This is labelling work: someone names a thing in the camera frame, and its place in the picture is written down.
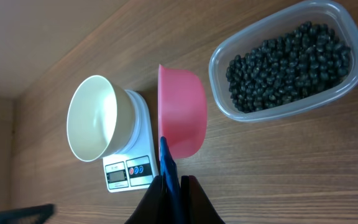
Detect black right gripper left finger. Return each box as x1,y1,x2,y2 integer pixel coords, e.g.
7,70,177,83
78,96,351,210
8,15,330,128
125,175,163,224

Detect clear plastic bean container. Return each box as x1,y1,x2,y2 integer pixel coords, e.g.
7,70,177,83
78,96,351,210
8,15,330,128
209,1,358,123

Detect white digital kitchen scale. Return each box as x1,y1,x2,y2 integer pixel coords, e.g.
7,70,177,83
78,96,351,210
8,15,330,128
103,90,159,193

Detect pink scoop blue handle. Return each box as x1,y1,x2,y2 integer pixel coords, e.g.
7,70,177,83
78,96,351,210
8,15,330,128
158,65,207,223

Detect white bowl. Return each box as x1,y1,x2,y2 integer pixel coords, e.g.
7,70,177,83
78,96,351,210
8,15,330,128
67,75,135,162

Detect black beans in container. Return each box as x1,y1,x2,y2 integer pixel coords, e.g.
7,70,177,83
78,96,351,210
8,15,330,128
226,21,351,113

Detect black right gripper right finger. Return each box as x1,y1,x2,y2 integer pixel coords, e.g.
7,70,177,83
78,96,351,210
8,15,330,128
181,175,225,224

